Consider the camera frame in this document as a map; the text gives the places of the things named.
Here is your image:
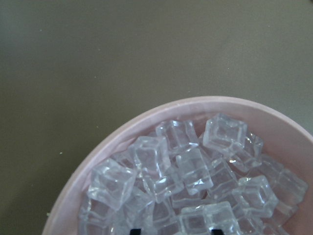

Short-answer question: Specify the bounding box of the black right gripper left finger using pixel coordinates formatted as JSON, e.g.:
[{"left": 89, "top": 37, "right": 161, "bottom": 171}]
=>
[{"left": 130, "top": 228, "right": 141, "bottom": 235}]

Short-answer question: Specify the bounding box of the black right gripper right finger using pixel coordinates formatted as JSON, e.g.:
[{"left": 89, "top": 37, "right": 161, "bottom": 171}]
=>
[{"left": 211, "top": 229, "right": 223, "bottom": 235}]

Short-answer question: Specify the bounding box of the clear ice cubes pile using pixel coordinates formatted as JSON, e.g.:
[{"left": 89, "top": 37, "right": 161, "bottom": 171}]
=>
[{"left": 78, "top": 114, "right": 308, "bottom": 235}]

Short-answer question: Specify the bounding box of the pink bowl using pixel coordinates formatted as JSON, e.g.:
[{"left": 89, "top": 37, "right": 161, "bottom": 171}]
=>
[{"left": 43, "top": 96, "right": 313, "bottom": 235}]

